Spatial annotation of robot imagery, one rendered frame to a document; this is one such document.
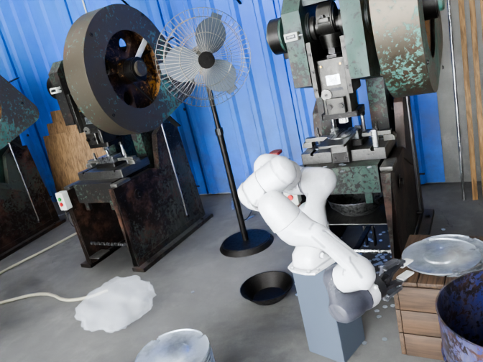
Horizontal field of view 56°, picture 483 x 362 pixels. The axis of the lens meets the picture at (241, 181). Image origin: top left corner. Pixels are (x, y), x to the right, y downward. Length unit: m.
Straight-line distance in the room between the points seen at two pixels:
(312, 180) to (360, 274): 0.46
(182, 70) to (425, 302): 1.79
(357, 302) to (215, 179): 3.03
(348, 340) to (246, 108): 2.45
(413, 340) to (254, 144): 2.48
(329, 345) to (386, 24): 1.33
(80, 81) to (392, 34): 1.75
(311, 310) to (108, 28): 2.03
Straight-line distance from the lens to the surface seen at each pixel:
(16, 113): 4.65
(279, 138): 3.94
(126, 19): 3.17
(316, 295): 1.94
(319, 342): 2.10
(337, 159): 2.41
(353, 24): 2.31
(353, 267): 1.43
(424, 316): 1.97
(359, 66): 2.32
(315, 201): 1.77
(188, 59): 2.84
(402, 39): 2.01
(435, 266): 1.91
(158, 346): 1.93
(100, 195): 3.35
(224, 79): 2.88
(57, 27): 5.14
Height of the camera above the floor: 1.36
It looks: 17 degrees down
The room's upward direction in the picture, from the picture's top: 13 degrees counter-clockwise
